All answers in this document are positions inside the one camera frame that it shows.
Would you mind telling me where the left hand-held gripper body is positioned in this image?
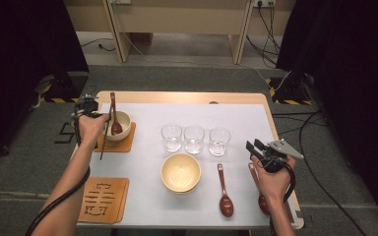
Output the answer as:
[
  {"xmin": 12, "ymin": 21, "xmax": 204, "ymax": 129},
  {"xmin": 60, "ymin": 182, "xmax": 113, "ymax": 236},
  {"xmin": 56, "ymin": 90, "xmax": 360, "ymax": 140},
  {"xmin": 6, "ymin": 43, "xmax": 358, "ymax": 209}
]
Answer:
[{"xmin": 72, "ymin": 93, "xmax": 100, "ymax": 119}]

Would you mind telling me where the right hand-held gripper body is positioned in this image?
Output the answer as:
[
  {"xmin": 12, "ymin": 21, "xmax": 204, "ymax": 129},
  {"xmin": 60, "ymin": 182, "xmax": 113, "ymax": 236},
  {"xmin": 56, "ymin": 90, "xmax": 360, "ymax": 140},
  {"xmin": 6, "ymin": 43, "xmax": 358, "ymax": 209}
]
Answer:
[{"xmin": 256, "ymin": 139, "xmax": 304, "ymax": 174}]

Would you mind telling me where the brown wooden spoon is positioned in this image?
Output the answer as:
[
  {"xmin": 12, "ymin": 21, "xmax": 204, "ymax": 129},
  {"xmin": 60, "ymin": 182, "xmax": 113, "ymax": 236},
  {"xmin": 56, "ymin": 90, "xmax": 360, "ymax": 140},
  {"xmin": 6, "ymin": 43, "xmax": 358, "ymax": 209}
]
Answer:
[
  {"xmin": 247, "ymin": 162, "xmax": 272, "ymax": 216},
  {"xmin": 109, "ymin": 91, "xmax": 124, "ymax": 136},
  {"xmin": 217, "ymin": 162, "xmax": 235, "ymax": 218}
]

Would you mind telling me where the dark single chopstick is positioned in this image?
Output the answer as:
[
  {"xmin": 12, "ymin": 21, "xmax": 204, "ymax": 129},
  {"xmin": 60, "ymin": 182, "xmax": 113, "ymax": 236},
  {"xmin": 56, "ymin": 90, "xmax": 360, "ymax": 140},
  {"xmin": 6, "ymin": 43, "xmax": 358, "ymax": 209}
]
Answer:
[{"xmin": 99, "ymin": 103, "xmax": 114, "ymax": 161}]

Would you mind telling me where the clear drinking glass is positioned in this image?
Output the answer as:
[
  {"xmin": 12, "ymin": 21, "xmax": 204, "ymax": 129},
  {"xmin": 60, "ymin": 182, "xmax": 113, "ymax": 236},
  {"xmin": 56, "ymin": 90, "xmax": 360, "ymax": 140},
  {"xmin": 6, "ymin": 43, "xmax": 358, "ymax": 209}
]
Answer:
[
  {"xmin": 183, "ymin": 124, "xmax": 206, "ymax": 155},
  {"xmin": 160, "ymin": 123, "xmax": 183, "ymax": 153},
  {"xmin": 208, "ymin": 127, "xmax": 231, "ymax": 157}
]

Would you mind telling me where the person's left hand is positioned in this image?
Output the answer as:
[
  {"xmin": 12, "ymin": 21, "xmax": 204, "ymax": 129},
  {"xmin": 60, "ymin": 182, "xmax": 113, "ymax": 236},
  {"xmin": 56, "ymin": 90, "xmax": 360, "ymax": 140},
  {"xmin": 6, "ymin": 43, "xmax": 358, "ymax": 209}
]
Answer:
[{"xmin": 78, "ymin": 113, "xmax": 110, "ymax": 148}]

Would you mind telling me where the person's right hand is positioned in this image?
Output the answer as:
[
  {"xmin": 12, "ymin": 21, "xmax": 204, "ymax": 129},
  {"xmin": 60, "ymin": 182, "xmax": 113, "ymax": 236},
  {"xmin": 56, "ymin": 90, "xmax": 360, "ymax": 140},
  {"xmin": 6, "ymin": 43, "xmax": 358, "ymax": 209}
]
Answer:
[{"xmin": 249, "ymin": 155, "xmax": 297, "ymax": 202}]

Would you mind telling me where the black stand base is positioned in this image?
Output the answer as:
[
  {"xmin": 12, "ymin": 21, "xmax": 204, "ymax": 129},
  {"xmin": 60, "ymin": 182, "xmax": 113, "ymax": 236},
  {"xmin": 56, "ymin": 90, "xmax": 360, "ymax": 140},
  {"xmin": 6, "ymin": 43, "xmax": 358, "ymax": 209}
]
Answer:
[
  {"xmin": 42, "ymin": 71, "xmax": 90, "ymax": 103},
  {"xmin": 269, "ymin": 73, "xmax": 313, "ymax": 106}
]

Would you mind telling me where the white table sheet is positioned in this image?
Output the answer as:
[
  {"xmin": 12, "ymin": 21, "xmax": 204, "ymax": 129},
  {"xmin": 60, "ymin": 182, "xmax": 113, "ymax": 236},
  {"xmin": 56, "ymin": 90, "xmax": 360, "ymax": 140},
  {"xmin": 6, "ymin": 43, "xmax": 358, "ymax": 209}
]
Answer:
[{"xmin": 77, "ymin": 102, "xmax": 299, "ymax": 229}]

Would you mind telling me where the wooden cutout trivet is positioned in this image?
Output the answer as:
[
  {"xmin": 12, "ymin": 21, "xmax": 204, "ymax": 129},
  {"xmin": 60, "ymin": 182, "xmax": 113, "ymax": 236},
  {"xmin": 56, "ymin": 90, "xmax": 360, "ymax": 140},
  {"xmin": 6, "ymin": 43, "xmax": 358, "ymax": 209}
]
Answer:
[
  {"xmin": 119, "ymin": 177, "xmax": 131, "ymax": 224},
  {"xmin": 78, "ymin": 176, "xmax": 128, "ymax": 225},
  {"xmin": 94, "ymin": 121, "xmax": 137, "ymax": 153}
]

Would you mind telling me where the black curtain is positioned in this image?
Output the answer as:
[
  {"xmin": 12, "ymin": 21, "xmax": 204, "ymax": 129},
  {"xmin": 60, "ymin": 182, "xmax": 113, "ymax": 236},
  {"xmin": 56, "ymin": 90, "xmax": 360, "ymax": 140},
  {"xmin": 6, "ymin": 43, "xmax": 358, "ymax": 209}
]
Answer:
[
  {"xmin": 275, "ymin": 0, "xmax": 378, "ymax": 227},
  {"xmin": 0, "ymin": 0, "xmax": 91, "ymax": 165}
]

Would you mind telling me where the beige desk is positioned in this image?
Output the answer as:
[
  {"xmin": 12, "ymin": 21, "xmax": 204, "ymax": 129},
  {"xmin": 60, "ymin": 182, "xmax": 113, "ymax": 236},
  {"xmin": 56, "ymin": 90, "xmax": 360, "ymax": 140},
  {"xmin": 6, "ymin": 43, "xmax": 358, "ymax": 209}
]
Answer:
[{"xmin": 101, "ymin": 0, "xmax": 255, "ymax": 65}]

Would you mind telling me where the right hand-held gripper cable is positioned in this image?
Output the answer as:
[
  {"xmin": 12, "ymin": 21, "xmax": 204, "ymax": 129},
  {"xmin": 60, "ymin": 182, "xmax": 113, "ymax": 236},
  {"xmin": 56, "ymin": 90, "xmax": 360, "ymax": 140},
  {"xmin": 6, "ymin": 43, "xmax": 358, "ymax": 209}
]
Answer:
[{"xmin": 269, "ymin": 156, "xmax": 297, "ymax": 236}]

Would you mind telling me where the hand-held gripper cable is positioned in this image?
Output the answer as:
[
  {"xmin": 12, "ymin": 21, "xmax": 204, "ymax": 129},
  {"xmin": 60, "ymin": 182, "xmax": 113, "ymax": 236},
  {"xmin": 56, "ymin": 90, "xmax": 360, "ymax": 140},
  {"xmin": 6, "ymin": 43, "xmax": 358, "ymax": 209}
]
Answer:
[
  {"xmin": 24, "ymin": 107, "xmax": 92, "ymax": 236},
  {"xmin": 269, "ymin": 156, "xmax": 297, "ymax": 236}
]

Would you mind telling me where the black floor cable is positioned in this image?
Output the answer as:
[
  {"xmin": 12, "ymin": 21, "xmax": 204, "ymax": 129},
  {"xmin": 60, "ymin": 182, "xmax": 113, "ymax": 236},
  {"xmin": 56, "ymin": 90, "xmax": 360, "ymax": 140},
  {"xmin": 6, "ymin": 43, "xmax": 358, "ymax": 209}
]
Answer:
[
  {"xmin": 298, "ymin": 111, "xmax": 368, "ymax": 236},
  {"xmin": 271, "ymin": 110, "xmax": 329, "ymax": 136}
]

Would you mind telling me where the black power cable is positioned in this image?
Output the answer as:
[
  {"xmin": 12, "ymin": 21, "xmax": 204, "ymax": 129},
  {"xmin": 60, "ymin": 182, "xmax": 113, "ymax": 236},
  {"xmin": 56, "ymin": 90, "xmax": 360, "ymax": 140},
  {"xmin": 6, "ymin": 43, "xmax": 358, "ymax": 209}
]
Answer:
[
  {"xmin": 80, "ymin": 37, "xmax": 116, "ymax": 53},
  {"xmin": 245, "ymin": 1, "xmax": 279, "ymax": 68},
  {"xmin": 257, "ymin": 1, "xmax": 282, "ymax": 57}
]

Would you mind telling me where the left hand-held gripper cable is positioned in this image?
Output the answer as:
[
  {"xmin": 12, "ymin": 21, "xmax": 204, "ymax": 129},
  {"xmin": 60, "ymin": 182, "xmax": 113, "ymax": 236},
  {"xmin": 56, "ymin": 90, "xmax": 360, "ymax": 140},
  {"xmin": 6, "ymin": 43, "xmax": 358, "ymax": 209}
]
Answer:
[{"xmin": 24, "ymin": 107, "xmax": 92, "ymax": 236}]

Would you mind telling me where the white wall outlet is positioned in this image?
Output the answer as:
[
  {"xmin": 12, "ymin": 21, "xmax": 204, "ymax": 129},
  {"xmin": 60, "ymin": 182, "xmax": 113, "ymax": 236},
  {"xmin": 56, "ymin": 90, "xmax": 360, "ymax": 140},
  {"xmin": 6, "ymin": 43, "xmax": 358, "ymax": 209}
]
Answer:
[{"xmin": 253, "ymin": 0, "xmax": 276, "ymax": 8}]

